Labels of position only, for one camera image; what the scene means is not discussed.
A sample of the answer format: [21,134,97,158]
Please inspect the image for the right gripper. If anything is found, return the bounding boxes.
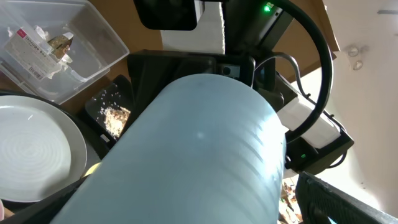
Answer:
[126,49,256,131]

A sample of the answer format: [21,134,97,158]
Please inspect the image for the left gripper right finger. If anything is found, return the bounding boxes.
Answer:
[295,172,397,224]

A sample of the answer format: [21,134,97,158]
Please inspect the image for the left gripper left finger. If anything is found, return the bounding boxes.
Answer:
[1,177,86,224]

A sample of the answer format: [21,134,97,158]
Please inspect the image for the food scraps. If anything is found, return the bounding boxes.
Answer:
[91,90,131,140]

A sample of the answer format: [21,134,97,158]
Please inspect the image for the white napkin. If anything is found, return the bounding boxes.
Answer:
[4,26,74,81]

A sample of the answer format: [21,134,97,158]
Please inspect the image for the gold snack wrapper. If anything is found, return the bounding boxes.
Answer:
[47,32,74,61]

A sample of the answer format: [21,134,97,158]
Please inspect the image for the blue plastic cup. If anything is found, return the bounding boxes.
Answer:
[53,74,285,224]

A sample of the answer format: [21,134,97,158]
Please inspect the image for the yellow bowl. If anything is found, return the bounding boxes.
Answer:
[82,162,101,177]

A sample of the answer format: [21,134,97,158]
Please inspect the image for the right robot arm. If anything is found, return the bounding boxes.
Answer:
[126,1,354,174]

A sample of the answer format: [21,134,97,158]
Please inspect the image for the grey round plate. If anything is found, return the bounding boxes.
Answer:
[0,95,88,203]

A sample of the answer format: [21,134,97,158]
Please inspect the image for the black rectangular tray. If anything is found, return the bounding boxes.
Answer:
[78,75,133,159]

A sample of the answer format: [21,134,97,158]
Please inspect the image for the clear plastic storage bin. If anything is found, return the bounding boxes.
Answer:
[1,0,129,104]

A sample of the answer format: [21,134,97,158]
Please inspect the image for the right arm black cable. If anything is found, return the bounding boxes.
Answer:
[253,0,348,170]

